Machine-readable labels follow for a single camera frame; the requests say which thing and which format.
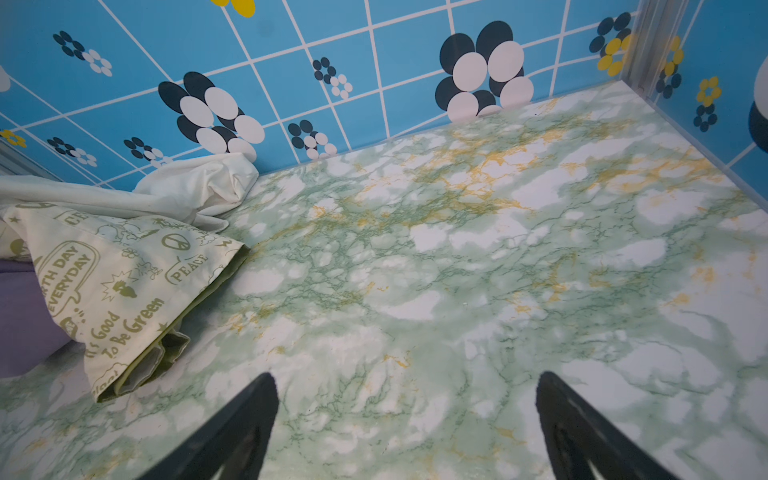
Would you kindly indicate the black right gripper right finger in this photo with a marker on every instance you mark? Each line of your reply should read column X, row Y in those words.
column 581, row 443

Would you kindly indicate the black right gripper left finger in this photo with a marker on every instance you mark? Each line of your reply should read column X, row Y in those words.
column 230, row 445

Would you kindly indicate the purple shirt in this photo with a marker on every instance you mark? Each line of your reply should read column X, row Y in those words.
column 28, row 333

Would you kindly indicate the cream green printed cloth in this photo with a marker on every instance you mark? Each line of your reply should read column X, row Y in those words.
column 119, row 287

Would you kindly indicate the plain white cloth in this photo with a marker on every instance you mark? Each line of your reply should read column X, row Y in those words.
column 194, row 191

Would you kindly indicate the aluminium corner post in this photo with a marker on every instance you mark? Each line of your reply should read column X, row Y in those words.
column 656, row 26

